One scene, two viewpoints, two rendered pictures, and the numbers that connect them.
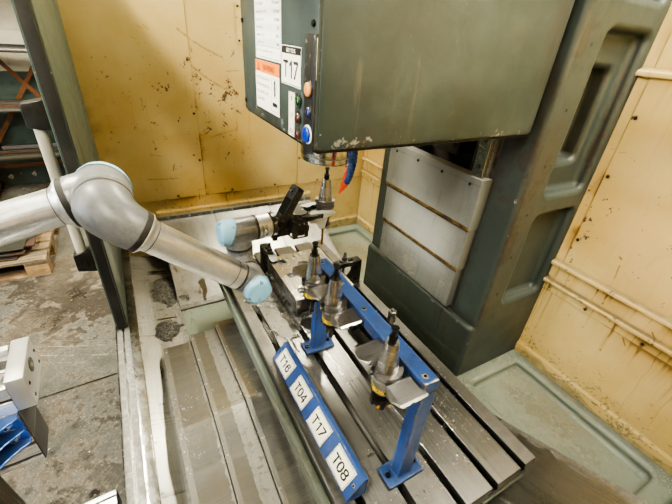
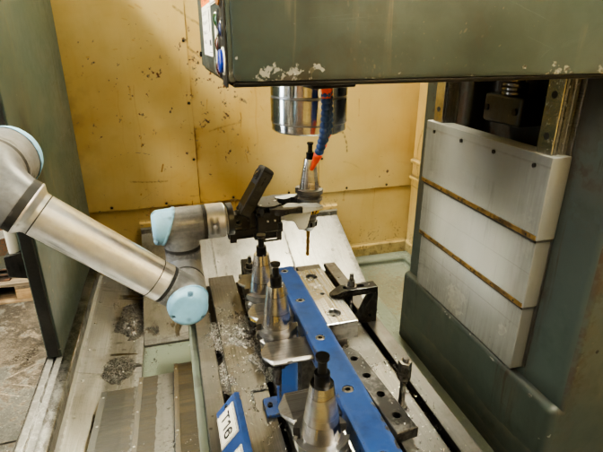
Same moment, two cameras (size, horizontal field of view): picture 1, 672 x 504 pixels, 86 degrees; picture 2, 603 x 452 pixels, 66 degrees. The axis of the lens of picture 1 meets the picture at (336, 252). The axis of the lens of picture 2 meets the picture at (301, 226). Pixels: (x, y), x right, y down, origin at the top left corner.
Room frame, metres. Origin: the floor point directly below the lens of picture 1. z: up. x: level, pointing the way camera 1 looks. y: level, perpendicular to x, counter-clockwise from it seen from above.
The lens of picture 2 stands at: (0.11, -0.20, 1.63)
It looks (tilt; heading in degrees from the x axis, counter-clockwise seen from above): 22 degrees down; 16
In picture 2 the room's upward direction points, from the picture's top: straight up
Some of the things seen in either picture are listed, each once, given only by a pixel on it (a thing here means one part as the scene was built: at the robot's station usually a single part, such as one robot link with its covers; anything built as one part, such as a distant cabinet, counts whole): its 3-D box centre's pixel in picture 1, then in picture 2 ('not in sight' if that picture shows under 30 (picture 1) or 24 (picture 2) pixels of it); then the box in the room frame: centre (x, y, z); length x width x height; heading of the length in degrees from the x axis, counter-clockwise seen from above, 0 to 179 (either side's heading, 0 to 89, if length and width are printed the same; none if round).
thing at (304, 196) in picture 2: (324, 202); (309, 193); (1.07, 0.05, 1.31); 0.06 x 0.06 x 0.03
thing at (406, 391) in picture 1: (403, 392); not in sight; (0.45, -0.15, 1.21); 0.07 x 0.05 x 0.01; 121
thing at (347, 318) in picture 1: (344, 319); (285, 352); (0.64, -0.03, 1.21); 0.07 x 0.05 x 0.01; 121
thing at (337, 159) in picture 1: (328, 138); (309, 100); (1.07, 0.05, 1.51); 0.16 x 0.16 x 0.12
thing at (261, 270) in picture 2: (314, 265); (262, 271); (0.78, 0.05, 1.26); 0.04 x 0.04 x 0.07
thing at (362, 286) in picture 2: (345, 268); (353, 298); (1.21, -0.04, 0.97); 0.13 x 0.03 x 0.15; 121
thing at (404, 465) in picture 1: (411, 432); not in sight; (0.48, -0.19, 1.05); 0.10 x 0.05 x 0.30; 121
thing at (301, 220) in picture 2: (322, 220); (302, 216); (1.03, 0.05, 1.26); 0.09 x 0.03 x 0.06; 111
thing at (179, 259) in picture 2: (242, 263); (185, 271); (0.90, 0.28, 1.17); 0.11 x 0.08 x 0.11; 31
